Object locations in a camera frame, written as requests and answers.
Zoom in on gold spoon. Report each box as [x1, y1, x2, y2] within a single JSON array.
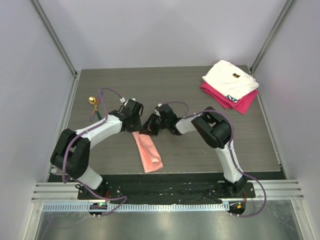
[[88, 96, 98, 112]]

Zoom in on grey left corner post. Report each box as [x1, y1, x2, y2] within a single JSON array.
[[29, 0, 78, 77]]

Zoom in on magenta folded cloth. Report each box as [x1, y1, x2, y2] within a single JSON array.
[[200, 82, 259, 115]]

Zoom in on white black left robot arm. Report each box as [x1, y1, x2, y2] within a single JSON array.
[[50, 98, 144, 200]]

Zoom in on grey aluminium corner post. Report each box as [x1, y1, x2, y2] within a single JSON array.
[[250, 0, 297, 74]]

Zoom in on pink satin napkin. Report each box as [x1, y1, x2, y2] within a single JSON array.
[[132, 131, 163, 174]]

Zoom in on dark green handled utensil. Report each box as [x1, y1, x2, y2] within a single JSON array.
[[96, 111, 102, 121]]

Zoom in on iridescent purple utensil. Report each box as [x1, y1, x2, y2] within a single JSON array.
[[88, 96, 102, 121]]

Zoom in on white slotted cable duct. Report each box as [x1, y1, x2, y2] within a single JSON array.
[[42, 201, 230, 213]]

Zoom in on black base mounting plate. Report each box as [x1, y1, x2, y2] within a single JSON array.
[[75, 172, 256, 205]]

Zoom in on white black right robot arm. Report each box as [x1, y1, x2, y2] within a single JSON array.
[[139, 103, 247, 198]]

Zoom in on white folded cloth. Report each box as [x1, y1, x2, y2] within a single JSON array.
[[202, 60, 259, 103]]

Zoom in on aluminium front rail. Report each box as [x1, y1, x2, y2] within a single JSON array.
[[31, 180, 305, 203]]

